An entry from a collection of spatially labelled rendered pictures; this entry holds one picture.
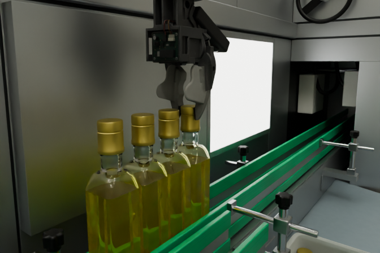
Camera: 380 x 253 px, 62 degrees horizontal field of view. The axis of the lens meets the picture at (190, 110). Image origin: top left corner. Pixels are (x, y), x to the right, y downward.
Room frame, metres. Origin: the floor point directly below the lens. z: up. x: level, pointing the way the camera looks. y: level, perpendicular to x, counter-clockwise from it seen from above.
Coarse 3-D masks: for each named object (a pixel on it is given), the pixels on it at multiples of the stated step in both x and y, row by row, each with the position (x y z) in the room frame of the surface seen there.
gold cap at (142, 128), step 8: (136, 120) 0.44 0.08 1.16; (144, 120) 0.44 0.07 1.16; (152, 120) 0.45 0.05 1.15; (136, 128) 0.45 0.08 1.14; (144, 128) 0.44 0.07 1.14; (152, 128) 0.45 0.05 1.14; (136, 136) 0.45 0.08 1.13; (144, 136) 0.44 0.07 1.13; (152, 136) 0.45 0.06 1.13; (136, 144) 0.44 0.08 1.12; (144, 144) 0.44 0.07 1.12; (152, 144) 0.45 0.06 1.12
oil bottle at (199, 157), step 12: (180, 144) 0.56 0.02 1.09; (192, 156) 0.52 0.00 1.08; (204, 156) 0.54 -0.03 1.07; (192, 168) 0.52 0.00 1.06; (204, 168) 0.54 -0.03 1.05; (192, 180) 0.52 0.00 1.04; (204, 180) 0.54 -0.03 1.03; (192, 192) 0.52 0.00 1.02; (204, 192) 0.54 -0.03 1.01; (192, 204) 0.52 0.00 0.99; (204, 204) 0.54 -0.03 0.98; (192, 216) 0.52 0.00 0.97
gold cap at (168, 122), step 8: (160, 112) 0.49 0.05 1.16; (168, 112) 0.49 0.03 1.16; (176, 112) 0.50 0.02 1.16; (160, 120) 0.49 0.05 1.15; (168, 120) 0.49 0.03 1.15; (176, 120) 0.50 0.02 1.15; (160, 128) 0.50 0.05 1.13; (168, 128) 0.49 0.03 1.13; (176, 128) 0.50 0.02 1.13; (160, 136) 0.49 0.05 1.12; (168, 136) 0.49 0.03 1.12; (176, 136) 0.49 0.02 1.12
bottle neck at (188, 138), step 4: (184, 132) 0.54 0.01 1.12; (188, 132) 0.54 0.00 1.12; (192, 132) 0.54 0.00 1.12; (196, 132) 0.54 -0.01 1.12; (184, 136) 0.54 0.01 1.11; (188, 136) 0.54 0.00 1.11; (192, 136) 0.54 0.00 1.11; (196, 136) 0.54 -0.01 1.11; (184, 140) 0.54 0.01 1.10; (188, 140) 0.54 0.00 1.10; (192, 140) 0.54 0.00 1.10; (196, 140) 0.54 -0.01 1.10; (184, 144) 0.54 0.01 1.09; (188, 144) 0.54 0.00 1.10; (192, 144) 0.54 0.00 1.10; (196, 144) 0.54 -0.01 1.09
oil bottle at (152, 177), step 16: (144, 176) 0.43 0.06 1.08; (160, 176) 0.45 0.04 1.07; (144, 192) 0.42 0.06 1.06; (160, 192) 0.45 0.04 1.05; (144, 208) 0.42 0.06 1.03; (160, 208) 0.45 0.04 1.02; (144, 224) 0.42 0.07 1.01; (160, 224) 0.45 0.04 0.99; (144, 240) 0.42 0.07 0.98; (160, 240) 0.45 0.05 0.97
